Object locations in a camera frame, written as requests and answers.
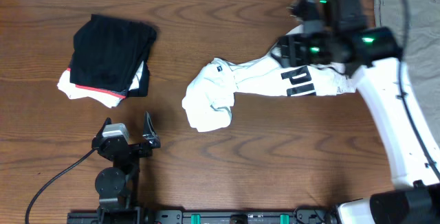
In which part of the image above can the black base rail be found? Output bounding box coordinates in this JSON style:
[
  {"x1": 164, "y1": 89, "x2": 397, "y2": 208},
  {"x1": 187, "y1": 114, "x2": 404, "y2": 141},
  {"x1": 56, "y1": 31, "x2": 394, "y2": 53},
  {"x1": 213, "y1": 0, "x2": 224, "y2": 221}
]
[{"x1": 66, "y1": 208, "x2": 339, "y2": 224}]

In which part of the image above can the white folded garment red trim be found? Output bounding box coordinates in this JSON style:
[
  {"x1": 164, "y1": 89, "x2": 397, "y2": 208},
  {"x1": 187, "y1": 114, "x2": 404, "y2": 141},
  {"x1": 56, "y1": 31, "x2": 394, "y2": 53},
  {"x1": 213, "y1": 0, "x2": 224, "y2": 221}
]
[{"x1": 57, "y1": 63, "x2": 146, "y2": 108}]

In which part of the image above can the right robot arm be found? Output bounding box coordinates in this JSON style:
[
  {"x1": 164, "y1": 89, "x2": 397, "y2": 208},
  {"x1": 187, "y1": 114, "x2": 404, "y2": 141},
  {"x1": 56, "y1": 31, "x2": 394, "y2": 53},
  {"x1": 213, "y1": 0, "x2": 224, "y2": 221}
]
[{"x1": 277, "y1": 0, "x2": 439, "y2": 223}]

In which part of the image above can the olive grey garment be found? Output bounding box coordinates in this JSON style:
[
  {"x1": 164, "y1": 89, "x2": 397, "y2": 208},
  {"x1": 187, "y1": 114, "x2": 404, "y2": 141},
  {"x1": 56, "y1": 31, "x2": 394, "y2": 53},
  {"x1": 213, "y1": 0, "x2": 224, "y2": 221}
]
[{"x1": 374, "y1": 0, "x2": 439, "y2": 142}]

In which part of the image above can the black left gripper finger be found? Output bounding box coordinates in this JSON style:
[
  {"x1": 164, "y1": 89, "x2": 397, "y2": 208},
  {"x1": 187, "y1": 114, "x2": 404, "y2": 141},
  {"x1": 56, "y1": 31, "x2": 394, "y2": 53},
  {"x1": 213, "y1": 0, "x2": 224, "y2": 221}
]
[
  {"x1": 142, "y1": 111, "x2": 159, "y2": 144},
  {"x1": 96, "y1": 117, "x2": 112, "y2": 138}
]

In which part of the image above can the white printed t-shirt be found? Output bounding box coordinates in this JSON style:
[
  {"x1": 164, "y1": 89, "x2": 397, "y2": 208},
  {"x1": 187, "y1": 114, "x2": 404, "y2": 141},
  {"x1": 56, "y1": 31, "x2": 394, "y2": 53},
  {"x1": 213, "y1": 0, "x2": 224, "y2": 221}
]
[{"x1": 181, "y1": 45, "x2": 355, "y2": 133}]

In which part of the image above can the black folded garment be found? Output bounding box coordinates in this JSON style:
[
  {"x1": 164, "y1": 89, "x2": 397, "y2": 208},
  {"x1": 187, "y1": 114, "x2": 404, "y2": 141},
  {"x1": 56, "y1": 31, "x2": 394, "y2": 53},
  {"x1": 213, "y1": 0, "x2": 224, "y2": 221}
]
[{"x1": 69, "y1": 14, "x2": 157, "y2": 97}]

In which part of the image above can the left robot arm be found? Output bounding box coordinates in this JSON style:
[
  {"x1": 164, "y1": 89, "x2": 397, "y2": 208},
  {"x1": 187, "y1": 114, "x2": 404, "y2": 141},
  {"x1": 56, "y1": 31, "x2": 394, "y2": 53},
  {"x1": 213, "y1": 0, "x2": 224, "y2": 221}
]
[{"x1": 91, "y1": 113, "x2": 161, "y2": 223}]

